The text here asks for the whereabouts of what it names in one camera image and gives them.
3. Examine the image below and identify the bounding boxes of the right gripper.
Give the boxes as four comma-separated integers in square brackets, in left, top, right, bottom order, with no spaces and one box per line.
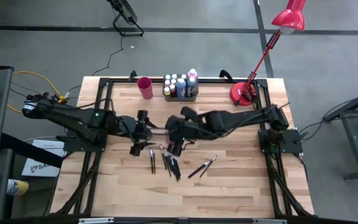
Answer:
[165,107,204,156]

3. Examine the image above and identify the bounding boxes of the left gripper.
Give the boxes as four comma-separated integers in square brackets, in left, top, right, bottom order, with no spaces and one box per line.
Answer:
[123,110,161,156]

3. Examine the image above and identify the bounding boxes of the red plastic cup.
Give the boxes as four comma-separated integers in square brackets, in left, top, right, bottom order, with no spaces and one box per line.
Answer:
[136,77,154,100]

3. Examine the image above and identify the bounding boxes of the grey translucent plastic bin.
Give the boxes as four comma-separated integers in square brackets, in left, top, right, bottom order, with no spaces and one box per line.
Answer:
[162,73,199,103]

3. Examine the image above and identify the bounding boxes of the red desk lamp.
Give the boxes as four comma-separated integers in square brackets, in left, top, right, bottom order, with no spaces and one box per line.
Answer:
[229,0,306,107]

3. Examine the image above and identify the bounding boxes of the yellow power plug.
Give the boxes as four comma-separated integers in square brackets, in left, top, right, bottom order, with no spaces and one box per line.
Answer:
[53,94,68,106]

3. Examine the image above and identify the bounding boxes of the white printed box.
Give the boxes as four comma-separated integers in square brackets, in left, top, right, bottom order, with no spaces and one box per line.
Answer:
[21,139,67,178]

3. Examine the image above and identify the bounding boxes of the black diagonal bar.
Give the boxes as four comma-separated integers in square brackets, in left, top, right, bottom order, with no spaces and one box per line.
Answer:
[0,133,65,169]

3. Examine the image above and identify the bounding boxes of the yellow and white can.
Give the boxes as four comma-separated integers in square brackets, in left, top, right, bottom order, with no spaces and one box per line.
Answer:
[6,179,30,197]

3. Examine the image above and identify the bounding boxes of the black aluminium table frame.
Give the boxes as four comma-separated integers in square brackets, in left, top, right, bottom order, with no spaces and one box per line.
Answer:
[50,77,315,218]

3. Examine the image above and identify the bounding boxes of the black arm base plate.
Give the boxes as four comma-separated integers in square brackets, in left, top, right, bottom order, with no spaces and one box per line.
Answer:
[258,129,304,155]
[62,136,108,153]

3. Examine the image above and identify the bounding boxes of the silver bracket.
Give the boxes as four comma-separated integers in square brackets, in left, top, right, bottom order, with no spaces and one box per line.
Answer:
[78,217,114,224]
[252,218,288,224]

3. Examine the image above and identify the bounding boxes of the yellow power cable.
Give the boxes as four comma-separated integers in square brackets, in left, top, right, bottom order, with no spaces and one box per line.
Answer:
[0,51,62,115]

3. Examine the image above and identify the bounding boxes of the black desk frame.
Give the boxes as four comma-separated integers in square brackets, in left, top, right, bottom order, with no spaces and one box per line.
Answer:
[321,85,358,182]

